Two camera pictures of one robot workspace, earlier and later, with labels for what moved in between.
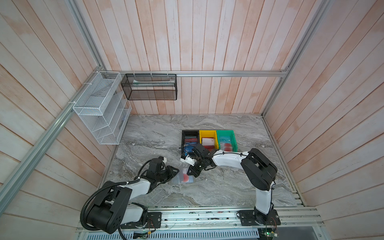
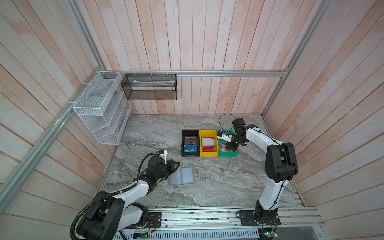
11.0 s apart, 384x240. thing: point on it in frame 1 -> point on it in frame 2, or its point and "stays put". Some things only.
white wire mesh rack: x=104 y=109 stays put
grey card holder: x=182 y=177 stays put
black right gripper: x=193 y=171 -> x=232 y=148
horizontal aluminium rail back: x=196 y=72 stays put
